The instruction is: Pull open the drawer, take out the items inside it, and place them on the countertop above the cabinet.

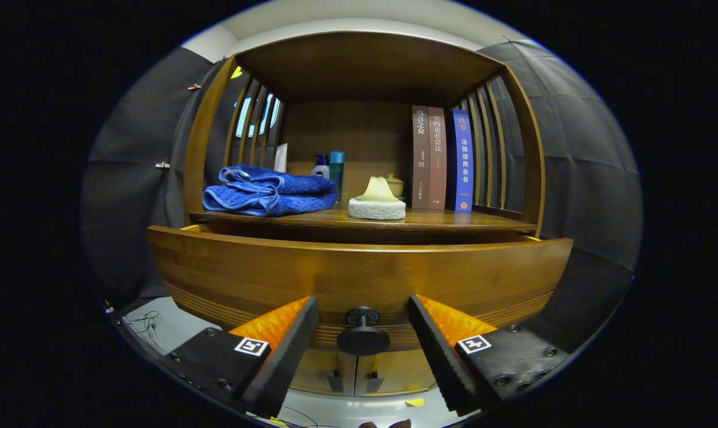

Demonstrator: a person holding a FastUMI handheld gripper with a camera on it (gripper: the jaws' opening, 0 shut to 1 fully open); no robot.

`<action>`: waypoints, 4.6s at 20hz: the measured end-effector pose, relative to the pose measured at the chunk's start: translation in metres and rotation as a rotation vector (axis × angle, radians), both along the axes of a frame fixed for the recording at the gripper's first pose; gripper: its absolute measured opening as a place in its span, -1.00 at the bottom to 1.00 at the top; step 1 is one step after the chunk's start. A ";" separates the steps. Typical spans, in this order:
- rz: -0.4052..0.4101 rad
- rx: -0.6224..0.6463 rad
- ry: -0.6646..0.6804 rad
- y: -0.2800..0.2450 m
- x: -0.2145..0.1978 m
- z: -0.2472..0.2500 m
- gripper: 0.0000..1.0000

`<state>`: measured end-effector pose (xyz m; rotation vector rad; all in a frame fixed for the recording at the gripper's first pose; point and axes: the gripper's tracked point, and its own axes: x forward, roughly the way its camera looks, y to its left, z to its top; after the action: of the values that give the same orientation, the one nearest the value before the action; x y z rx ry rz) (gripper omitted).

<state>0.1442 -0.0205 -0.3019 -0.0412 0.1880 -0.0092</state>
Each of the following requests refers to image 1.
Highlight wooden cabinet door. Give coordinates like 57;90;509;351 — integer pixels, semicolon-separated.
291;348;360;396
354;348;437;397

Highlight blue book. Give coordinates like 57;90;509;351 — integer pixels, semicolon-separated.
445;108;474;213

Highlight wooden cabinet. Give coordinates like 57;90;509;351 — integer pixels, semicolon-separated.
182;31;547;398

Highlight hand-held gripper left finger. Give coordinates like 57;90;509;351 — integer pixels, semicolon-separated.
160;296;320;418

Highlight thin grey floor cables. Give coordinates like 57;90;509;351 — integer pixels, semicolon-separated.
124;309;160;351

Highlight wooden countertop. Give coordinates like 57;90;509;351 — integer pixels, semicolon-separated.
190;205;538;235

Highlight blue towel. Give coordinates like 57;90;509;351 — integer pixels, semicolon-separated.
202;165;339;217

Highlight reddish brown book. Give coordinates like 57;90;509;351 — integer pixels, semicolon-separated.
427;106;448;210

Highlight teal bottle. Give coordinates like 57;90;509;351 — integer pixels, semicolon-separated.
329;150;345;203

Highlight wooden drawer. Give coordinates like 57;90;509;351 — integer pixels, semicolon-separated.
147;224;574;351

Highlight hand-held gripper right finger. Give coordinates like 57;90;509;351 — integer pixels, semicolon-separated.
408;294;571;417

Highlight black drawer knob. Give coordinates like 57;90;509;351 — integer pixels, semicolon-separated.
336;306;391;357

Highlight dark brown book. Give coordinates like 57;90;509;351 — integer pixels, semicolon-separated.
411;105;431;210

